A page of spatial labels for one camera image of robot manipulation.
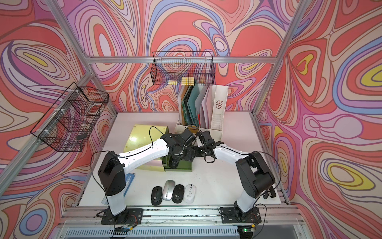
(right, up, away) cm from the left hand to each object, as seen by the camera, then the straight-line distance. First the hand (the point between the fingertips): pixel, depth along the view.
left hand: (190, 157), depth 83 cm
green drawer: (-4, -6, +5) cm, 9 cm away
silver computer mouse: (-12, -17, -1) cm, 20 cm away
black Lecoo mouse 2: (-6, -19, -5) cm, 20 cm away
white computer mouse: (0, -19, -5) cm, 19 cm away
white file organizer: (+21, +40, +19) cm, 49 cm away
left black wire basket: (-62, +18, -9) cm, 65 cm away
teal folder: (+1, +30, +5) cm, 30 cm away
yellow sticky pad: (-2, +46, +8) cm, 47 cm away
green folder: (-3, +24, +13) cm, 27 cm away
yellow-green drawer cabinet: (-26, +12, -3) cm, 29 cm away
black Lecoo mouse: (-18, -20, -4) cm, 27 cm away
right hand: (+3, -1, +8) cm, 9 cm away
